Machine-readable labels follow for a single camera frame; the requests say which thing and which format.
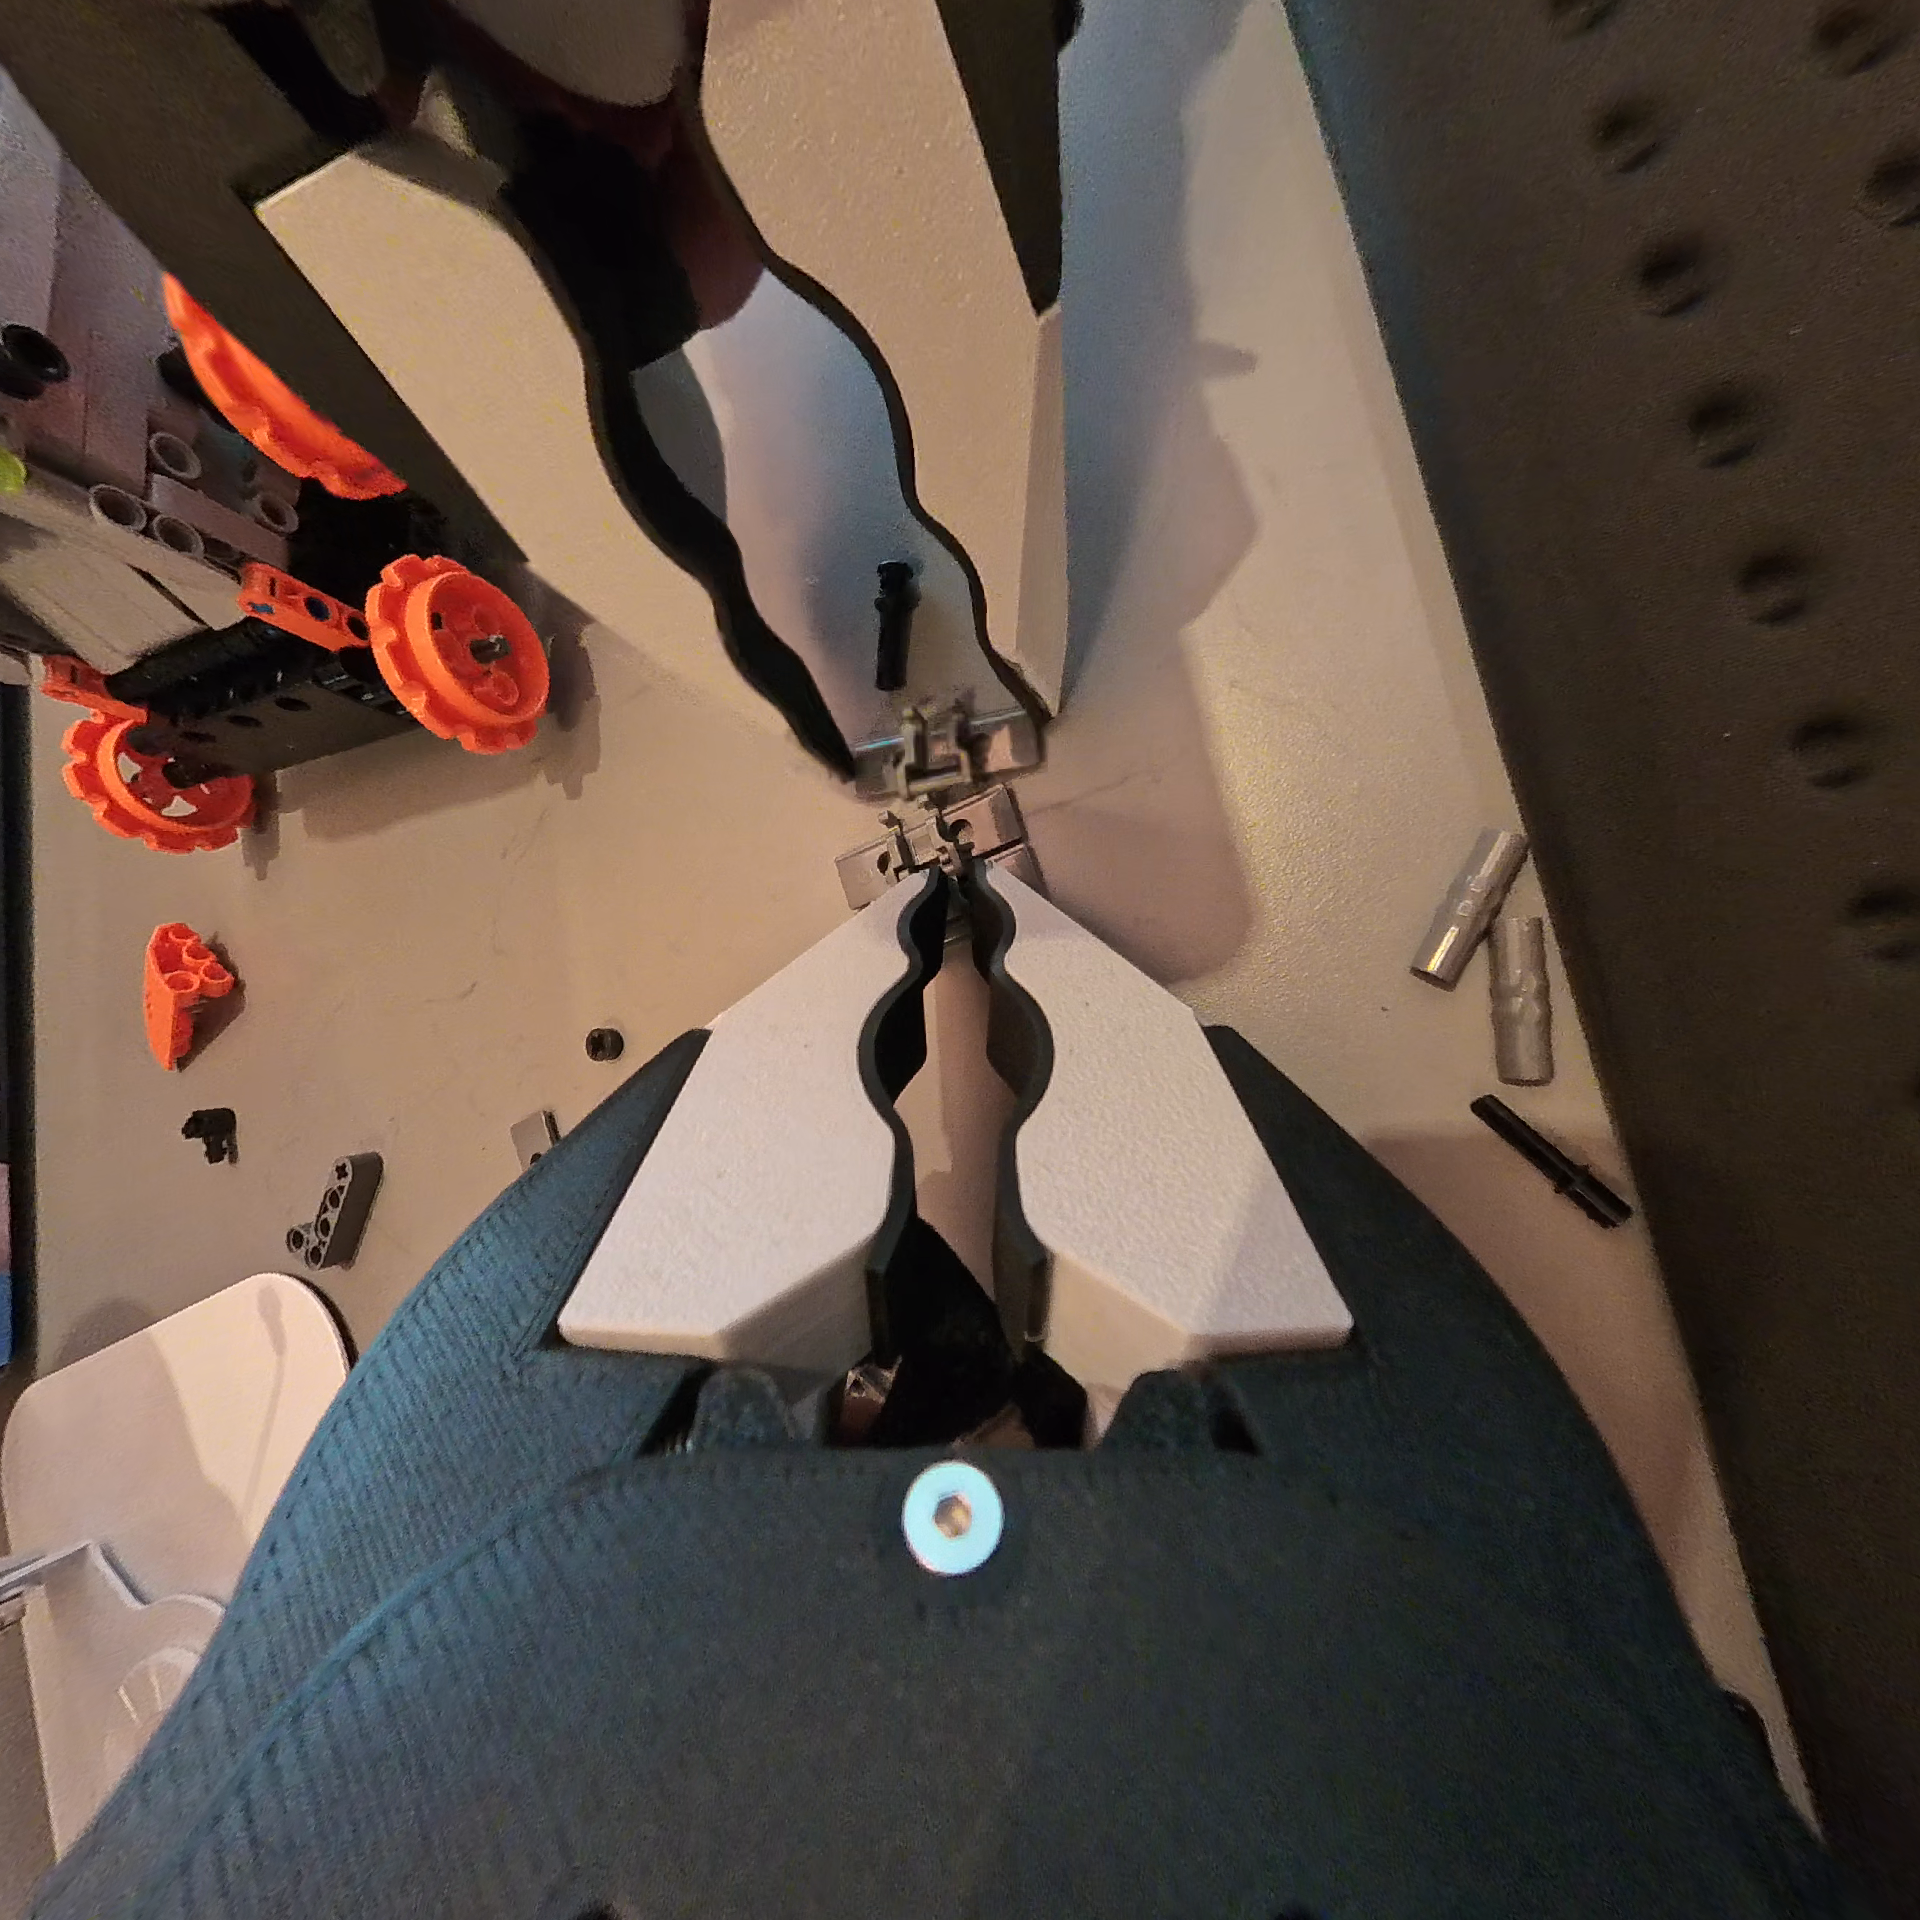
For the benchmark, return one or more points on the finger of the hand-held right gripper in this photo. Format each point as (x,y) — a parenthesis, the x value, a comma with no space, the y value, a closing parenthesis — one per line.
(482,333)
(902,181)

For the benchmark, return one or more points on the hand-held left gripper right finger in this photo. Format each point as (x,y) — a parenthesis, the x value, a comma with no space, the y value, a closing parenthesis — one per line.
(1172,1186)

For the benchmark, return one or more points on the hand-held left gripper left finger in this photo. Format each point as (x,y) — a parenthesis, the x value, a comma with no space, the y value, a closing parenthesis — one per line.
(738,1186)

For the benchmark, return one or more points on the black grey toy robot vehicle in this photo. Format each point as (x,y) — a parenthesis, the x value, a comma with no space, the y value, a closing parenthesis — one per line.
(181,556)

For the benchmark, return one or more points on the orange triangular toy piece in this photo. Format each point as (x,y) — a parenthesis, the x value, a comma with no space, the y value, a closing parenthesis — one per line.
(188,991)

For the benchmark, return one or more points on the dark grey small toy pieces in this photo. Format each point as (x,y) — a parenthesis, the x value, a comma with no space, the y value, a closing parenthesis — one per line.
(537,1135)

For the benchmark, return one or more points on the orange toy gear wheel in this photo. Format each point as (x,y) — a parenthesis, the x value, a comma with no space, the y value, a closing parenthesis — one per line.
(156,786)
(271,406)
(461,646)

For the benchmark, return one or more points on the long black toy pin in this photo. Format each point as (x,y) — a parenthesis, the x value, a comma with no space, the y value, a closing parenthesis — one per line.
(1553,1160)

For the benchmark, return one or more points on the dark grey toy beam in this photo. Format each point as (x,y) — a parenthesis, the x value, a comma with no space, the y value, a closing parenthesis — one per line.
(337,1201)

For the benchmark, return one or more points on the grey cylinder toy sleeve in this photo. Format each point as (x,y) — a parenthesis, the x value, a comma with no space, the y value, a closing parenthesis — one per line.
(1525,1000)
(1471,909)

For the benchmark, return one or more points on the small black toy pin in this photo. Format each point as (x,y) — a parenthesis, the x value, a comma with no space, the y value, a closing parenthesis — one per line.
(890,615)

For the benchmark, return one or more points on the small black toy connector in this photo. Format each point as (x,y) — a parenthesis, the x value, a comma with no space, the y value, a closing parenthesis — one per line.
(211,1135)

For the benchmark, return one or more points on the wooden book stand white base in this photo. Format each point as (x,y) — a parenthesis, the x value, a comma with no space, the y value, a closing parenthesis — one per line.
(153,1500)

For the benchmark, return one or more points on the black dimpled mat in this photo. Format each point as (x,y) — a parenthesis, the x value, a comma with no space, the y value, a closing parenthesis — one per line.
(1681,601)

